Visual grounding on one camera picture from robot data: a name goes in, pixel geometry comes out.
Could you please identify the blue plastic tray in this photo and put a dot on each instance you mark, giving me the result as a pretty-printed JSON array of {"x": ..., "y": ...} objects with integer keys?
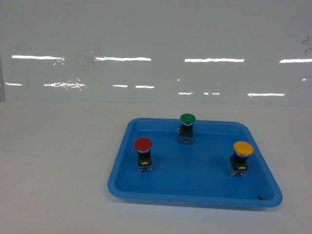
[{"x": 194, "y": 173}]

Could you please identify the red mushroom push button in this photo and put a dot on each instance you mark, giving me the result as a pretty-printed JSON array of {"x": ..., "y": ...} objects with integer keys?
[{"x": 143, "y": 146}]

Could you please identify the green mushroom push button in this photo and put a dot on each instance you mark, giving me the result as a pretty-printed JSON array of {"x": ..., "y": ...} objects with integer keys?
[{"x": 186, "y": 130}]

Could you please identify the yellow mushroom push button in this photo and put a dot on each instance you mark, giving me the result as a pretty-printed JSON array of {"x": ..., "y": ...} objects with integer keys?
[{"x": 238, "y": 164}]

